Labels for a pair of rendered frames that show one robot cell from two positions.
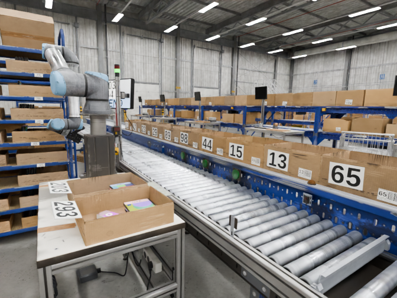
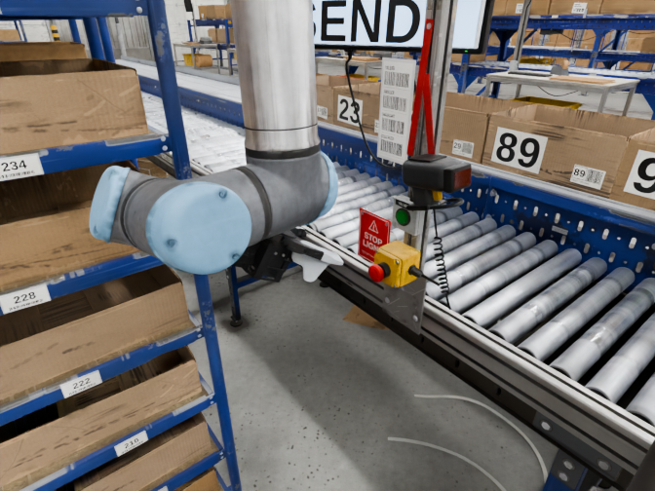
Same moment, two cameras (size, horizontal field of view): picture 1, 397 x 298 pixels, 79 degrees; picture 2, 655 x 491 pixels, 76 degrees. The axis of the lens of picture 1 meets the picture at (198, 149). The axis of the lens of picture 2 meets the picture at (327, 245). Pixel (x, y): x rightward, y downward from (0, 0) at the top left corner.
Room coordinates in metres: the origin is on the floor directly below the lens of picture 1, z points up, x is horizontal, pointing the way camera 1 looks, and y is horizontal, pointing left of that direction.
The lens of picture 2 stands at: (1.58, 1.05, 1.31)
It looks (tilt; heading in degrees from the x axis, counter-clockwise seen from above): 28 degrees down; 355
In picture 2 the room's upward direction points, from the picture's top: straight up
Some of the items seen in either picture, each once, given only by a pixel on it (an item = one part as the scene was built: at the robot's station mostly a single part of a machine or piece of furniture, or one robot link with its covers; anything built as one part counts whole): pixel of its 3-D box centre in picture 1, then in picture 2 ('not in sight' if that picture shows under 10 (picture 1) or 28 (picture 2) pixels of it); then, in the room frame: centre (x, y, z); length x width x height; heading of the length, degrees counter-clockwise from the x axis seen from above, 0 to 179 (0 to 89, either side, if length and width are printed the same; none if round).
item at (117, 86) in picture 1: (118, 123); (425, 136); (2.38, 0.79, 1.11); 0.12 x 0.05 x 0.88; 33
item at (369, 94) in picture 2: (155, 129); (386, 109); (3.46, 0.62, 0.96); 0.39 x 0.29 x 0.17; 33
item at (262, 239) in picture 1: (285, 230); not in sight; (1.04, -0.41, 0.72); 0.52 x 0.05 x 0.05; 123
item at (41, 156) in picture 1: (42, 154); (64, 304); (2.33, 1.53, 0.79); 0.40 x 0.30 x 0.10; 124
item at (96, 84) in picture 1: (96, 85); not in sight; (1.70, 0.71, 1.41); 0.17 x 0.15 x 0.18; 129
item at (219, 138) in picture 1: (224, 143); not in sight; (2.15, -0.23, 0.96); 0.39 x 0.29 x 0.17; 33
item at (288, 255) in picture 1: (311, 244); not in sight; (0.93, -0.48, 0.72); 0.52 x 0.05 x 0.05; 123
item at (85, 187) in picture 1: (107, 190); not in sight; (1.33, 0.52, 0.80); 0.38 x 0.28 x 0.10; 124
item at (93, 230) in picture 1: (123, 210); not in sight; (1.06, 0.34, 0.80); 0.38 x 0.28 x 0.10; 124
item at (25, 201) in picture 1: (45, 194); (108, 435); (2.33, 1.53, 0.39); 0.40 x 0.30 x 0.10; 123
